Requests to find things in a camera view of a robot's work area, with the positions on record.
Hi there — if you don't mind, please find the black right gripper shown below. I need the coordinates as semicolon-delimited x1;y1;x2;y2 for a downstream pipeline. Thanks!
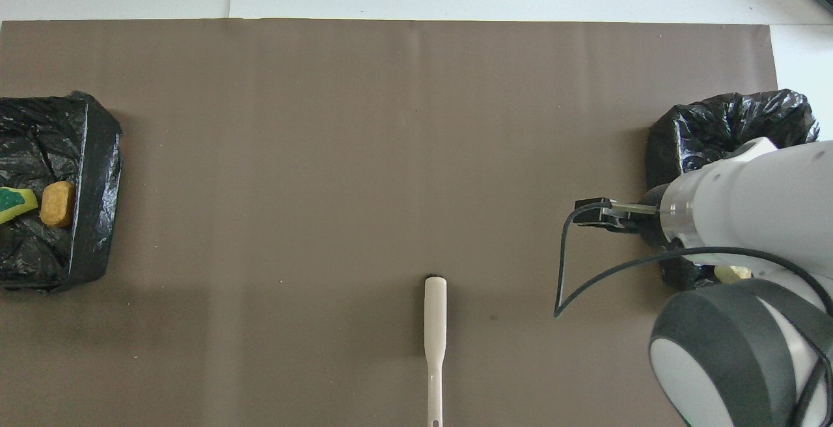
574;198;659;232

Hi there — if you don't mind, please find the beige hand brush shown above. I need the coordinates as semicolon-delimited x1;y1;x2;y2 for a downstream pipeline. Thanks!
424;275;448;427

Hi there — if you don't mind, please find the brown sponge lump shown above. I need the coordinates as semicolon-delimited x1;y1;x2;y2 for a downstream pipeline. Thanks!
40;180;77;228

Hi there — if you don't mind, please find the yellow sponge piece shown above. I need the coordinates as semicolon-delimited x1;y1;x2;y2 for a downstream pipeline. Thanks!
0;186;40;225

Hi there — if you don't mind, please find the black bag lined bin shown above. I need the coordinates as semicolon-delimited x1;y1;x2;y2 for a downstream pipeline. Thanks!
641;89;821;291
0;90;124;292

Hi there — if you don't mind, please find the brown paper mat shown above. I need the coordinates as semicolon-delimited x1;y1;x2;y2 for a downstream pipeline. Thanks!
0;19;817;427

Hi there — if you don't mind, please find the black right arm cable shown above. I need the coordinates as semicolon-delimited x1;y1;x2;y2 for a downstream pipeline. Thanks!
553;202;833;427

